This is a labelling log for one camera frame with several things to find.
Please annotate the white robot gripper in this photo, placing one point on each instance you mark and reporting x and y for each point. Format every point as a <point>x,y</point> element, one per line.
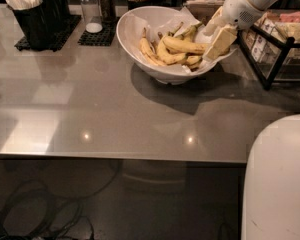
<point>240,9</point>

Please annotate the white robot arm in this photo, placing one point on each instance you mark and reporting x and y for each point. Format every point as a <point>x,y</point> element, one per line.
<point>271,194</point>

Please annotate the greenish banana at back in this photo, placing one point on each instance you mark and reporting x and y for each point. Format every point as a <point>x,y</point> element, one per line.
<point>190,32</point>

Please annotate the small lower right banana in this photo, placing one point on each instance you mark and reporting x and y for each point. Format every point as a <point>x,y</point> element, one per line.
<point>193,62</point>

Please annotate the white paper bowl liner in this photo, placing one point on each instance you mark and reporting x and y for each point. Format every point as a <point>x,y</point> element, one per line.
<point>136,29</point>

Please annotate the white ceramic bowl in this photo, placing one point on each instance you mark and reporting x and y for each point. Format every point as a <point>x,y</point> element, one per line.
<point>163,71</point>

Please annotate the middle curved yellow banana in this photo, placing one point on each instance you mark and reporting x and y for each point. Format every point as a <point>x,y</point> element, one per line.
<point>165,56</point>

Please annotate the black rubber mat middle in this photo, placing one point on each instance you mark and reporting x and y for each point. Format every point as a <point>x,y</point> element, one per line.
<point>102,38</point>

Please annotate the black rubber mat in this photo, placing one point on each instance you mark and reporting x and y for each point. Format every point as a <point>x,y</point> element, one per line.
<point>59,38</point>
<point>102,38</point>

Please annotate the dark pepper shaker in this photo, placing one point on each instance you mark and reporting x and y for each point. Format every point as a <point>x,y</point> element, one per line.
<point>108,11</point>

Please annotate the clear salt shaker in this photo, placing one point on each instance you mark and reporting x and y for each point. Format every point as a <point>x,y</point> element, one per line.
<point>91,15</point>

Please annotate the rear black cutlery holder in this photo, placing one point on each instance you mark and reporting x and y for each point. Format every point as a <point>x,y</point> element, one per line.
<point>56,13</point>

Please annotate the black cutlery holder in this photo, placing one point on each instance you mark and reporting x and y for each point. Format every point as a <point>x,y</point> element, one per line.
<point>56,13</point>
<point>30,17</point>

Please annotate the front black cutlery holder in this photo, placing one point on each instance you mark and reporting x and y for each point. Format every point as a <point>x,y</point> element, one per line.
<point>30,17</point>

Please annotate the black rubber mat left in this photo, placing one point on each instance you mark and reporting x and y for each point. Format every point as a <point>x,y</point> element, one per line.
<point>59,38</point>

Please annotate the black wire condiment rack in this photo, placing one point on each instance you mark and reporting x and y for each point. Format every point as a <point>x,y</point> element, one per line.
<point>272,48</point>

